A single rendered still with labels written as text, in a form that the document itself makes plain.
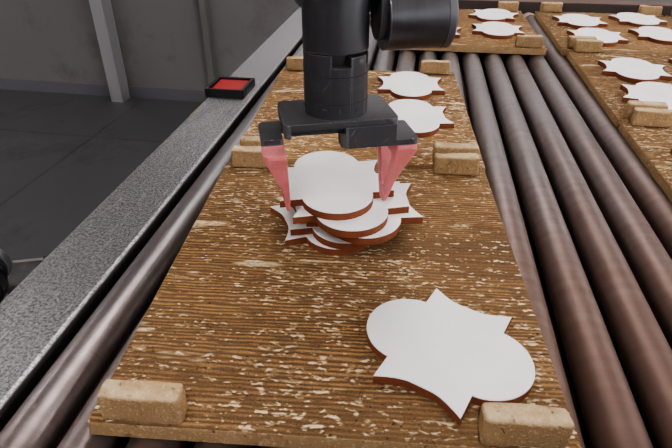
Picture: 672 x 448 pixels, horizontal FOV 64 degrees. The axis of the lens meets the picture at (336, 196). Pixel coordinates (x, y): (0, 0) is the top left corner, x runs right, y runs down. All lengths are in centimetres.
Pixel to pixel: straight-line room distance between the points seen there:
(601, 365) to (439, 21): 32
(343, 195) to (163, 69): 322
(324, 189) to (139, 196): 28
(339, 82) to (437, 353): 24
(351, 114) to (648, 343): 33
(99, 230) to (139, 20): 306
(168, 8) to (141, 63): 43
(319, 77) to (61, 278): 34
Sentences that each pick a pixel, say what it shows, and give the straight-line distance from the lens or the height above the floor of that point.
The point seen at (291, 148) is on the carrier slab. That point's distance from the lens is 77.
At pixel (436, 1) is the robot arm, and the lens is 47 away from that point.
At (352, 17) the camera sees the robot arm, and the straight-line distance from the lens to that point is 45.
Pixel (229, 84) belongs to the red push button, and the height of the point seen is 93.
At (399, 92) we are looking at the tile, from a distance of 97.
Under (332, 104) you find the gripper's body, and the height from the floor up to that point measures 111.
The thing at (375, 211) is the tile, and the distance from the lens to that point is 54.
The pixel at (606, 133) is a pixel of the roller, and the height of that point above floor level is 92.
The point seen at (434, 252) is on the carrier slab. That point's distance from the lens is 57.
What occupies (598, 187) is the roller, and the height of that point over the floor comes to 91.
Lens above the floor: 127
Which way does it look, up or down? 31 degrees down
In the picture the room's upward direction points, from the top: straight up
